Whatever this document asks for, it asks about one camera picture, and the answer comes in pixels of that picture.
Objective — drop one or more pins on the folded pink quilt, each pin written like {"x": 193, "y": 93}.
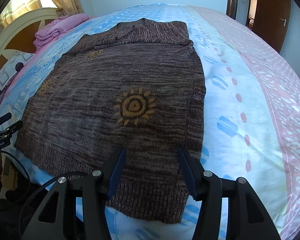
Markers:
{"x": 57, "y": 27}

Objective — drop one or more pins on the cream wooden headboard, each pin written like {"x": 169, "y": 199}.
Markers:
{"x": 20, "y": 34}

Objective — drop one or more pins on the white patterned pillow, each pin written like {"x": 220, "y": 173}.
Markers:
{"x": 11, "y": 68}

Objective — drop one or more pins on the brown knit sweater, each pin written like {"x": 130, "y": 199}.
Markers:
{"x": 140, "y": 85}

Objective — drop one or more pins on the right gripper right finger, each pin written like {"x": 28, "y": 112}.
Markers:
{"x": 247, "y": 217}

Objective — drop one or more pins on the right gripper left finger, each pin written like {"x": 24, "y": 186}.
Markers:
{"x": 74, "y": 207}

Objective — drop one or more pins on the brown wooden door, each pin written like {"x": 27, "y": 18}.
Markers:
{"x": 271, "y": 21}

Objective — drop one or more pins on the blue patterned bed sheet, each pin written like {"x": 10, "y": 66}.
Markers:
{"x": 251, "y": 108}

